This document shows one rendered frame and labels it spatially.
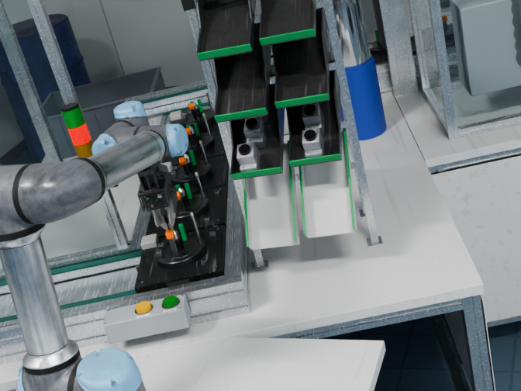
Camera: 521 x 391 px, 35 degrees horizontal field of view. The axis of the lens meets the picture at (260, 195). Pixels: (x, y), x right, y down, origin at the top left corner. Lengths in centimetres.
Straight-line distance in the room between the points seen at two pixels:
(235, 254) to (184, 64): 440
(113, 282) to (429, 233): 89
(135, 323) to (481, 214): 129
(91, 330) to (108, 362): 51
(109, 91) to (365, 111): 196
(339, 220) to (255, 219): 22
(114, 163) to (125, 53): 506
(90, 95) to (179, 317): 260
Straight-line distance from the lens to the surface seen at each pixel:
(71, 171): 157
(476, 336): 218
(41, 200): 155
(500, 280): 299
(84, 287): 238
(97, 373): 168
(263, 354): 198
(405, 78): 322
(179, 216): 241
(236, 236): 228
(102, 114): 411
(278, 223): 213
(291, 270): 225
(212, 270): 214
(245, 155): 202
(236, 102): 202
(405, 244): 226
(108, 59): 680
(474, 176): 276
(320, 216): 213
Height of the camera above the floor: 205
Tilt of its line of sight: 26 degrees down
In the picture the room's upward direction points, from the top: 15 degrees counter-clockwise
